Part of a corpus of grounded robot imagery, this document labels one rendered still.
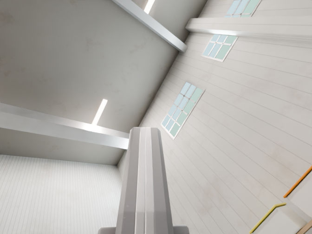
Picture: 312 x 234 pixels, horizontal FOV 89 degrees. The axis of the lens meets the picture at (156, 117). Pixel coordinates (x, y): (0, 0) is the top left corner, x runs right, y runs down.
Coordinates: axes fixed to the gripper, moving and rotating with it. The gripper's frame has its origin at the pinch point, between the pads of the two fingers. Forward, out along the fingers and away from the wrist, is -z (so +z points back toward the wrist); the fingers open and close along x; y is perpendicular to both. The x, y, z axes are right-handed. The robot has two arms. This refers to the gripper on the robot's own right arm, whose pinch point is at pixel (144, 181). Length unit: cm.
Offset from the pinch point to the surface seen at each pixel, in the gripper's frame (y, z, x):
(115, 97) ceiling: 255, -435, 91
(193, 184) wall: 316, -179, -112
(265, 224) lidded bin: 199, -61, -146
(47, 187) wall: 413, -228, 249
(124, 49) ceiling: 119, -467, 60
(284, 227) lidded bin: 185, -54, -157
